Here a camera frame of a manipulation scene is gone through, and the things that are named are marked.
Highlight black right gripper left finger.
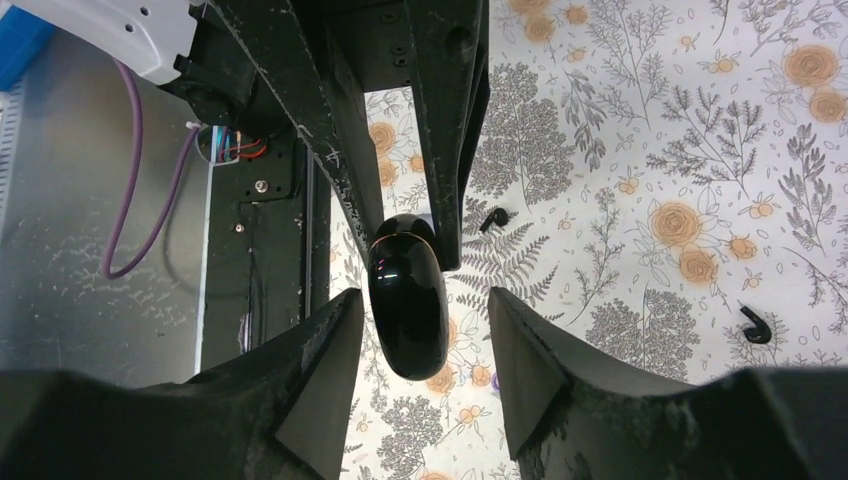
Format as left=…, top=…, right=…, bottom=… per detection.
left=1, top=289, right=364, bottom=479

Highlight black wireless earbud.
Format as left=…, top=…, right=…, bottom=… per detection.
left=740, top=306, right=773, bottom=345
left=479, top=207, right=510, bottom=233

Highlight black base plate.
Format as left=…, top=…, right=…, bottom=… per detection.
left=196, top=129, right=331, bottom=371

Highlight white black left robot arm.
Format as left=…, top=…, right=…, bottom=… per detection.
left=21, top=1, right=490, bottom=271

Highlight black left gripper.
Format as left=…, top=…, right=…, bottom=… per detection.
left=214, top=0, right=490, bottom=271

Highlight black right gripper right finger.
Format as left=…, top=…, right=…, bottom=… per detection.
left=488, top=287, right=847, bottom=479

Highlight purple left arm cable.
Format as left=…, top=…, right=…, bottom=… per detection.
left=99, top=58, right=203, bottom=281

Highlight floral tablecloth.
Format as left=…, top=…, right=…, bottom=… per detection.
left=341, top=1, right=847, bottom=479

